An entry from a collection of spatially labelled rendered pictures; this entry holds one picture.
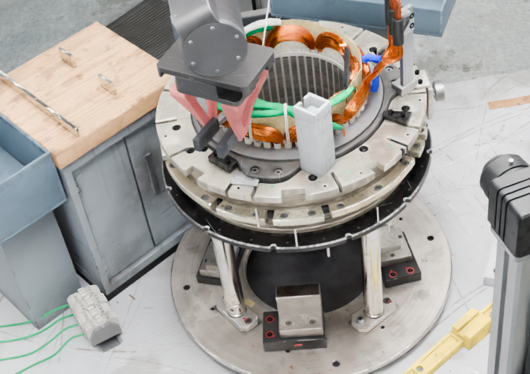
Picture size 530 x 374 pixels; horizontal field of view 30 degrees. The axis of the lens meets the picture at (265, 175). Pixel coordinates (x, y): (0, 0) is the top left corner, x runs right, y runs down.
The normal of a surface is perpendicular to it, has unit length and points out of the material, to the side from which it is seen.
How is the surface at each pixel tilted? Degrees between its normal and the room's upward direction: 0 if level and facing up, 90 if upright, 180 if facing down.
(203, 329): 0
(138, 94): 0
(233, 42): 90
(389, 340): 0
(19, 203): 90
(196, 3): 22
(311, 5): 90
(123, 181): 90
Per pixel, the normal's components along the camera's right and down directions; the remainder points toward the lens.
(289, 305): -0.01, 0.70
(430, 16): -0.35, 0.68
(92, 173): 0.68, 0.45
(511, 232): -0.93, 0.32
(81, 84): -0.11, -0.71
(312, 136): -0.62, 0.59
